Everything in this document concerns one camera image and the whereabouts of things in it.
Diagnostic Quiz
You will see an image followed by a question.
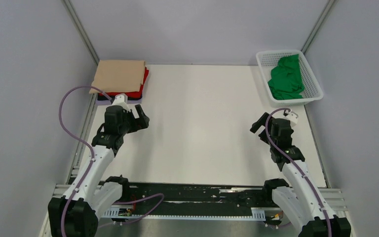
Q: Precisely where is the aluminium frame post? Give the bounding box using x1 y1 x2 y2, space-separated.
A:
301 0 338 54
61 0 100 65

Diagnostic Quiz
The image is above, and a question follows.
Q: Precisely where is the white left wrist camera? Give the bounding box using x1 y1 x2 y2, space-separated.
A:
111 93 131 112

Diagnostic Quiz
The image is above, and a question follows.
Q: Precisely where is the folded black t shirt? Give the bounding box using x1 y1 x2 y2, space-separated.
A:
97 93 113 101

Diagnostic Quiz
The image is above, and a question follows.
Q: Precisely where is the right aluminium frame post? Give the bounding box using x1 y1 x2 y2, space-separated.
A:
301 0 338 54

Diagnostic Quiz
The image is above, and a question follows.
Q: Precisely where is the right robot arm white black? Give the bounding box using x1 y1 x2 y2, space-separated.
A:
250 108 352 237

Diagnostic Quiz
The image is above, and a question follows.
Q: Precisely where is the white plastic basket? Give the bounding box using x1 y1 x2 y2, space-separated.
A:
256 49 323 108

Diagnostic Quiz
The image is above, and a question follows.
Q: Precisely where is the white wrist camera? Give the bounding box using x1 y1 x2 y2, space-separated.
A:
111 93 131 112
283 109 299 127

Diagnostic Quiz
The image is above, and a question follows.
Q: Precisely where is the white slotted cable duct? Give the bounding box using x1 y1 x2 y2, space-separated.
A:
102 207 266 221

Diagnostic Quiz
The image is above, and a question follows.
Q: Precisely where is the left aluminium frame post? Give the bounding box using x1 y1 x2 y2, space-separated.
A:
61 0 100 65

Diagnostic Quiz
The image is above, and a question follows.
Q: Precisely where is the beige t shirt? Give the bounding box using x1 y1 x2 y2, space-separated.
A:
89 60 146 94

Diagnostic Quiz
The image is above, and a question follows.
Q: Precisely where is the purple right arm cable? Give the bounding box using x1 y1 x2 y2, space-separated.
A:
265 108 333 237

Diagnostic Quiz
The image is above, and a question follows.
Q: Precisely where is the folded red t shirt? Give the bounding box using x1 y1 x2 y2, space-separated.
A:
124 67 150 100

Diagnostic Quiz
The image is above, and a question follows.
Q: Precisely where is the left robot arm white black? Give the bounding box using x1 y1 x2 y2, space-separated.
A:
48 104 150 237

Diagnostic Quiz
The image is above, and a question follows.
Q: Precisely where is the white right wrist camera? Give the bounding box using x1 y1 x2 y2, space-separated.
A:
283 109 299 127

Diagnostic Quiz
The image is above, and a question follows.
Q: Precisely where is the green t shirt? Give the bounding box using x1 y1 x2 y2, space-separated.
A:
268 54 304 100

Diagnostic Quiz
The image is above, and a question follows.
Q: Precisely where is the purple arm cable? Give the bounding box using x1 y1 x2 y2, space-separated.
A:
265 108 333 237
58 86 165 237

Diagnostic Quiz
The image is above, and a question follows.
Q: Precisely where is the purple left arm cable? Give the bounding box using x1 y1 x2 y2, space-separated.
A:
58 86 165 237

